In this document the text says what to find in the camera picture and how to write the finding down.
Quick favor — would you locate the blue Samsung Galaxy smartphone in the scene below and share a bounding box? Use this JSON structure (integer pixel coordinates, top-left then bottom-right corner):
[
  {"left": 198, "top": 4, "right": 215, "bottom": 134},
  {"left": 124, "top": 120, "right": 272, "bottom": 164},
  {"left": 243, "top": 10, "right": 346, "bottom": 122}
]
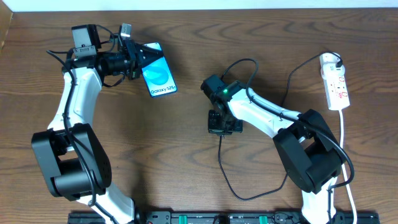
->
[{"left": 142, "top": 55, "right": 178, "bottom": 98}]

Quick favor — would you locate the black USB charging cable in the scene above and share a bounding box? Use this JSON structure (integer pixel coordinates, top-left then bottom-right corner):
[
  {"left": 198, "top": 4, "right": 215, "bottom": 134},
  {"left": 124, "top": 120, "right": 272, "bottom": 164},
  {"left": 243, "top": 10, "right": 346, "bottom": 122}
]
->
[{"left": 217, "top": 51, "right": 343, "bottom": 202}]

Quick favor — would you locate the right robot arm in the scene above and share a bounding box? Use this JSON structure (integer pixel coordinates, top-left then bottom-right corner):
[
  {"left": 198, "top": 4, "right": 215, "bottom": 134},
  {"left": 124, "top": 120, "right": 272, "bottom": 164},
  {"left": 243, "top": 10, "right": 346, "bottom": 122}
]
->
[{"left": 201, "top": 75, "right": 348, "bottom": 223}]

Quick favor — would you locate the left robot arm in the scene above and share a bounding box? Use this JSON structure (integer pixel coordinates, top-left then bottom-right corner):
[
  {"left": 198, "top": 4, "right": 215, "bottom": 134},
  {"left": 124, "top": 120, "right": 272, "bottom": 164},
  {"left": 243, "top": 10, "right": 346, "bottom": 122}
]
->
[{"left": 31, "top": 24, "right": 164, "bottom": 223}]

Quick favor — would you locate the white power strip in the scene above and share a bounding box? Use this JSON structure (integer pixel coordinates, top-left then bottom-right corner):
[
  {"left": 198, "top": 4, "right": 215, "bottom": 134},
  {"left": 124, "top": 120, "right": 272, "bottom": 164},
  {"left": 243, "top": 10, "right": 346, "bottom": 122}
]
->
[{"left": 323, "top": 75, "right": 350, "bottom": 111}]

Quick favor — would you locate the black right camera cable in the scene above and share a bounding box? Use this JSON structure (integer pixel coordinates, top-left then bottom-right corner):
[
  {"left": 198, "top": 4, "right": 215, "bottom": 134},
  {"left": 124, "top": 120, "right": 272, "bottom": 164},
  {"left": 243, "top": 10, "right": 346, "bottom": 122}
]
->
[{"left": 220, "top": 58, "right": 356, "bottom": 224}]

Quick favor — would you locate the white power strip cord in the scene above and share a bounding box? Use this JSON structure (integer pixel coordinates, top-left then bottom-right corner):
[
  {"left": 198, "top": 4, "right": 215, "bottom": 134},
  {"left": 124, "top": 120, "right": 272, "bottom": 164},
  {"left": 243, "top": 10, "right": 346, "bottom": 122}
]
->
[{"left": 338, "top": 108, "right": 358, "bottom": 224}]

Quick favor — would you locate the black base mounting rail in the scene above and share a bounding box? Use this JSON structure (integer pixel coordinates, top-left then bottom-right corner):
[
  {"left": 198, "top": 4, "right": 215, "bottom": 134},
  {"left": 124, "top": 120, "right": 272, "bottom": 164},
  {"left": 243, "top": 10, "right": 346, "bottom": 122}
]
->
[{"left": 67, "top": 211, "right": 381, "bottom": 224}]

